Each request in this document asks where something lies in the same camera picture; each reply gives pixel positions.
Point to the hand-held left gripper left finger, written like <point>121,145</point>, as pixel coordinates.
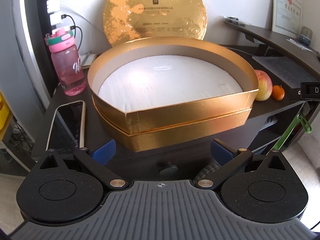
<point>103,151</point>

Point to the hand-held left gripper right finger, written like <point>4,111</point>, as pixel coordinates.
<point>221,152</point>

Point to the orange tangerine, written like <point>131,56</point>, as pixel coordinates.
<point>278,93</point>

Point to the gold cardboard box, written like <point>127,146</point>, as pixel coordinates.
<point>187,120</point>

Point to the red yellow apple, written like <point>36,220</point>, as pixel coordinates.
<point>263,85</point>

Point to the dark wooden desktop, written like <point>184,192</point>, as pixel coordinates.
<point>265,110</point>

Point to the grey checked cloth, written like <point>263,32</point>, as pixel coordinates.
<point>208,171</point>

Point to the printed paper sheet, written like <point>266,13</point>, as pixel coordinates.
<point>282,67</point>

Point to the smartphone with gold edge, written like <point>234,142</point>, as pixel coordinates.
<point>66,122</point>

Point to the white paper scrap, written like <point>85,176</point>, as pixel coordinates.
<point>297,43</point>

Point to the black drawer knob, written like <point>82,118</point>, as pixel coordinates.
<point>168,170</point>

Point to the small grey desk gadget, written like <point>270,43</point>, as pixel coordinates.
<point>306,35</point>

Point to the dark wooden riser shelf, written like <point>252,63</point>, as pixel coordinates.
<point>270,36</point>

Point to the framed certificate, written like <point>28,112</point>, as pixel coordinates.
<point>286,10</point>

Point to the pink water bottle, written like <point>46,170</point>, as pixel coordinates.
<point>67,72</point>

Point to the spiral notebook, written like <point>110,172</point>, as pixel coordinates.
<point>87,60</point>

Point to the dark flat gadget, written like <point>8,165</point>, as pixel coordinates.
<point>236,20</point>

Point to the yellow crate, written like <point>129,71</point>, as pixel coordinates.
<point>3,115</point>

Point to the white charger plug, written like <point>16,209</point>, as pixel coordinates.
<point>56,31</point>
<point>53,5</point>
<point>57,18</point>

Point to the grey computer monitor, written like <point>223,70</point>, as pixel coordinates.
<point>15,42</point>

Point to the round gold box lid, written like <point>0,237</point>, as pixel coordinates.
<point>155,12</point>

